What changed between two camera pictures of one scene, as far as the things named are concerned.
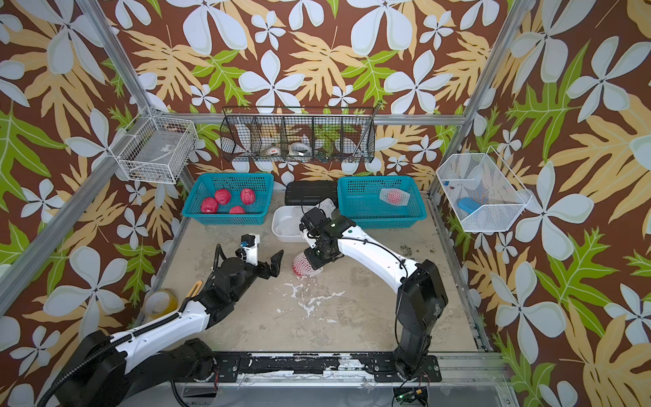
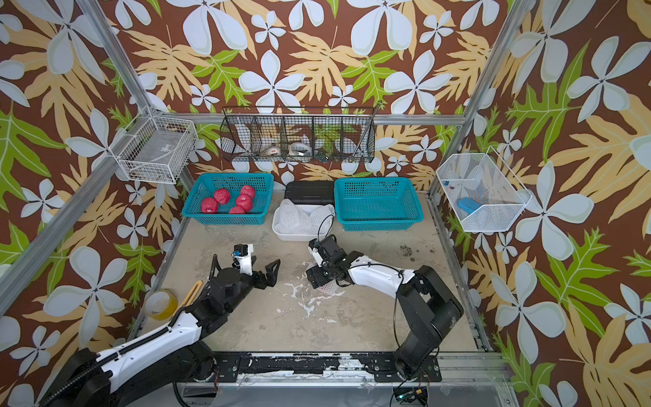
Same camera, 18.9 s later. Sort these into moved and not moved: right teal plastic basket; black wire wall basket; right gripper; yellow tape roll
Moved: right gripper
Not moved: black wire wall basket; yellow tape roll; right teal plastic basket
